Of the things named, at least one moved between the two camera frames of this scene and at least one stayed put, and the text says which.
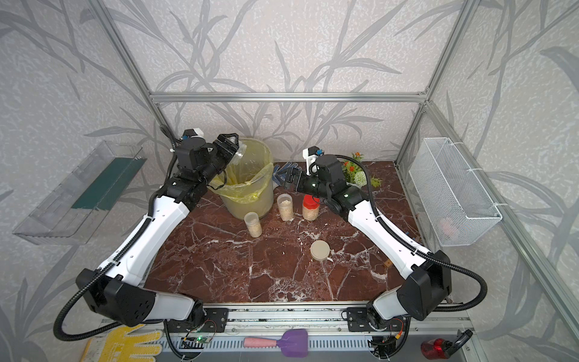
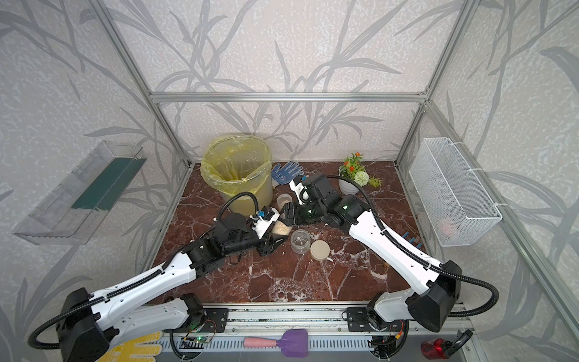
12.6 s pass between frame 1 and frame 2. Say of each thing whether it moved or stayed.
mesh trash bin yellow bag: stayed
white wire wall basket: stayed
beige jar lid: stayed
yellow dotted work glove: stayed
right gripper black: moved
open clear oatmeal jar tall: stayed
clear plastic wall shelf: stayed
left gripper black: moved
